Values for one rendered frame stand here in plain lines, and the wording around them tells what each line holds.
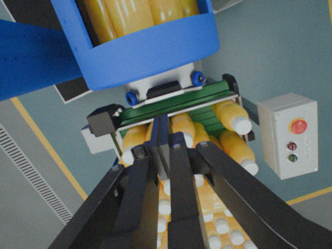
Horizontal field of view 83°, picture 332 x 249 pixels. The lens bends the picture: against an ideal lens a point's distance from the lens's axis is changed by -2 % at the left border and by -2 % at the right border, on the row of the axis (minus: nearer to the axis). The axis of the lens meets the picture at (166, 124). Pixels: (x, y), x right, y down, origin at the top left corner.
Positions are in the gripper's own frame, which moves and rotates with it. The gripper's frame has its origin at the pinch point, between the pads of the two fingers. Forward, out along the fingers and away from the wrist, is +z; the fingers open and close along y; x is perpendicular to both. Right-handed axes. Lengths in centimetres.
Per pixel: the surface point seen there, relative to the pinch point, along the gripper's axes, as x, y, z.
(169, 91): -1.8, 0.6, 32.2
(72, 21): 15.6, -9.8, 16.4
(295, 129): -17.8, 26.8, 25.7
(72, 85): 5, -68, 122
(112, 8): 16.0, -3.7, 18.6
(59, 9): 18.2, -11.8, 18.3
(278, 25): 1, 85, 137
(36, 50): 22, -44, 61
